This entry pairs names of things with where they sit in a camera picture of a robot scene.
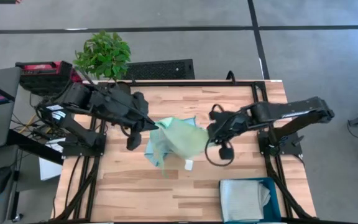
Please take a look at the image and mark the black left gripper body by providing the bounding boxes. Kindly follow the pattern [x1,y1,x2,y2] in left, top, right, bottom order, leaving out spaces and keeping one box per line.
[121,91,150,129]

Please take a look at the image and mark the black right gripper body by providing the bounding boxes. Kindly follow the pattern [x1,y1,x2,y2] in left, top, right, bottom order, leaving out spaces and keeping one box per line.
[208,111,252,141]

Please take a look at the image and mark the green microfiber towel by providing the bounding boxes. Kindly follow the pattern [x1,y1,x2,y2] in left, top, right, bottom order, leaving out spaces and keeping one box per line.
[149,117,211,177]

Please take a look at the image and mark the white waffle microfiber towel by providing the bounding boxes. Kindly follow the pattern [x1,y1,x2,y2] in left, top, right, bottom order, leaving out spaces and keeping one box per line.
[257,182,272,208]
[219,179,264,223]

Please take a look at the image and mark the black plant pot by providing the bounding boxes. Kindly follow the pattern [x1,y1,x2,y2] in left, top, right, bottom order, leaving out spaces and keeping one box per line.
[115,81,132,93]

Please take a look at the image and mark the black perforated metal case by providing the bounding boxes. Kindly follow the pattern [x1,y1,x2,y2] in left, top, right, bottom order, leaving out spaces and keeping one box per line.
[124,58,196,81]

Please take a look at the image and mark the green leafy small tree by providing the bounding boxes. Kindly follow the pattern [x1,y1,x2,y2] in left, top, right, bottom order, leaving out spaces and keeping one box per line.
[73,30,132,82]

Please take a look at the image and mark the blue plastic bin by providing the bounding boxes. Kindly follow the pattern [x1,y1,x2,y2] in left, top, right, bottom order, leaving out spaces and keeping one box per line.
[218,177,282,223]

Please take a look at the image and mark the red and black tool case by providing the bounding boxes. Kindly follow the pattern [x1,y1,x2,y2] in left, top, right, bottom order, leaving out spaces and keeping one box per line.
[14,60,84,97]

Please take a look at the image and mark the white paper sheets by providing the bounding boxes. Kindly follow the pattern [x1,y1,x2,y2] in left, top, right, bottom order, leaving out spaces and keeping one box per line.
[39,138,63,182]

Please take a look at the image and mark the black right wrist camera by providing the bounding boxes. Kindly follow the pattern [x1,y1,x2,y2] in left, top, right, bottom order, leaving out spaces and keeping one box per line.
[218,146,236,161]

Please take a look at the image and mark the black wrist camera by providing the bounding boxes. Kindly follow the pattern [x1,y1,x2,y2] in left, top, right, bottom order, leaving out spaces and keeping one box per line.
[218,146,236,161]
[126,129,143,152]

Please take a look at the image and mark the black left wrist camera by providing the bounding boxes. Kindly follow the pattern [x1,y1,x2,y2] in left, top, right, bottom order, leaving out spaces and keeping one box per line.
[126,129,143,152]

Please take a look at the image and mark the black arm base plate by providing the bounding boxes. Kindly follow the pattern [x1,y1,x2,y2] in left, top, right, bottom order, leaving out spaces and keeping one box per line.
[61,132,107,157]
[257,129,305,157]

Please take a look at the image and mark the yellow cable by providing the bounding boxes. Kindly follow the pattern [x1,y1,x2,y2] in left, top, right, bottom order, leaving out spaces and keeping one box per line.
[25,113,40,134]

